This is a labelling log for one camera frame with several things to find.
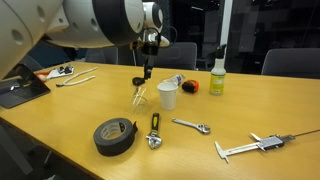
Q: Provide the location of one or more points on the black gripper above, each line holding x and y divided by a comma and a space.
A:
150, 49

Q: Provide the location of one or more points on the transparent plastic cup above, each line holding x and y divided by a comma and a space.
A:
138, 103

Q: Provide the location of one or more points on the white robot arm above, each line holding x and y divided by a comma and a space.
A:
83, 20

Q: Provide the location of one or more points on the white paper cup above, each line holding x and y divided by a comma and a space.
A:
167, 96

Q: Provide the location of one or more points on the clear plastic bottle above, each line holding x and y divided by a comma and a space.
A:
175, 79

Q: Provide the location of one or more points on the grey office chair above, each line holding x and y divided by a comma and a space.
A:
101, 55
180, 55
291, 61

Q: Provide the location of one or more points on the orange black tape measure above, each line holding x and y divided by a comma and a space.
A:
190, 86

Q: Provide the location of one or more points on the yellow spray bottle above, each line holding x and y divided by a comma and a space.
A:
217, 78

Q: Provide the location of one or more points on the small silver adjustable wrench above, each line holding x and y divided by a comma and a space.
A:
190, 124

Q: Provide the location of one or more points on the white card with black parts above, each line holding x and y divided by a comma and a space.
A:
61, 71

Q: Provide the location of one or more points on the black tape roll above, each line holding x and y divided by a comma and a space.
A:
100, 140

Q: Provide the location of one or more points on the white pillar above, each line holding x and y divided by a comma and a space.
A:
226, 20

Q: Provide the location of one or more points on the black laptop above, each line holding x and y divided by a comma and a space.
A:
23, 90

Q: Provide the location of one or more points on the silver vernier caliper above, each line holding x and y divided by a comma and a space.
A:
271, 142

